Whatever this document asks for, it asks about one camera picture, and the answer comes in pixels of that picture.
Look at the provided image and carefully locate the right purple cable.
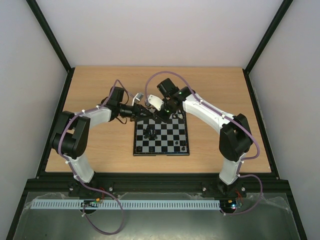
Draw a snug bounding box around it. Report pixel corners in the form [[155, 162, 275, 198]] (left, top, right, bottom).
[[144, 71, 264, 217]]

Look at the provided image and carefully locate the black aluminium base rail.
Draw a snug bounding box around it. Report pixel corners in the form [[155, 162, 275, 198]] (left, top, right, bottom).
[[23, 173, 292, 199]]

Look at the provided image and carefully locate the right black frame post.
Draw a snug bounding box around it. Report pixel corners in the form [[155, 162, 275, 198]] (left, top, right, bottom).
[[243, 0, 294, 73]]

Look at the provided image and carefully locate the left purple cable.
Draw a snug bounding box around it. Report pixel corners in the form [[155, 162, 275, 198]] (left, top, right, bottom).
[[57, 79, 126, 236]]

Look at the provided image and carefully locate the left black frame post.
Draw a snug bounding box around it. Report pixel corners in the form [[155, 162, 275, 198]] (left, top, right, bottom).
[[25, 0, 75, 73]]

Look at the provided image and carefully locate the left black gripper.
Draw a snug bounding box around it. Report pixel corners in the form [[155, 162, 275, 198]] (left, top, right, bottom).
[[118, 102, 154, 122]]

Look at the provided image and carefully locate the light blue slotted cable duct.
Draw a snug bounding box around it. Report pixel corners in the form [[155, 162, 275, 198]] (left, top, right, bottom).
[[30, 199, 221, 211]]

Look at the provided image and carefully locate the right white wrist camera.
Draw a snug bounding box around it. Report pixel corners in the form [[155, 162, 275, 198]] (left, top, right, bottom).
[[145, 94, 165, 111]]

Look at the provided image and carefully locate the black white chess board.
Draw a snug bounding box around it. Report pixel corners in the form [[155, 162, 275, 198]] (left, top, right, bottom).
[[133, 109, 190, 156]]

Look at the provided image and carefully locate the purple cable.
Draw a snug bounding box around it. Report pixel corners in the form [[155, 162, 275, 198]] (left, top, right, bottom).
[[144, 71, 264, 217], [57, 79, 126, 236]]

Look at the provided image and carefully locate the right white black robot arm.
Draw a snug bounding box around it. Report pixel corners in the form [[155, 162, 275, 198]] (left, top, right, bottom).
[[147, 78, 253, 196]]

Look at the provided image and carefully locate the black frame post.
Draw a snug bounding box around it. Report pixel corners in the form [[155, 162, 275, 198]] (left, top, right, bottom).
[[243, 0, 294, 73], [25, 0, 75, 73]]

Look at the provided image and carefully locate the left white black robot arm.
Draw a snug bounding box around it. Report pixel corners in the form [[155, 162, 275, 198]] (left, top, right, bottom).
[[49, 86, 148, 183]]

